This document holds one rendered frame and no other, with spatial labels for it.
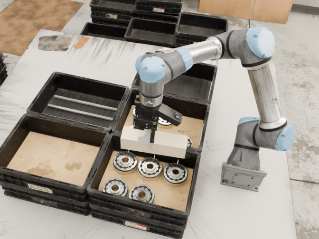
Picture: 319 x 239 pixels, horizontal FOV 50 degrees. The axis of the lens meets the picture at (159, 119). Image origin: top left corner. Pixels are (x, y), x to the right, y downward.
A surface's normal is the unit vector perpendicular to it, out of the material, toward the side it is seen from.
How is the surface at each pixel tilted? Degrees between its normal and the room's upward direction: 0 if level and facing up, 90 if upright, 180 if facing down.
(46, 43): 2
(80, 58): 0
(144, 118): 0
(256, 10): 72
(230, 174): 90
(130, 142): 90
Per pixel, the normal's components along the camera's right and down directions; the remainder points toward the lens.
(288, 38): 0.07, -0.67
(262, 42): 0.57, -0.01
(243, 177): -0.20, 0.72
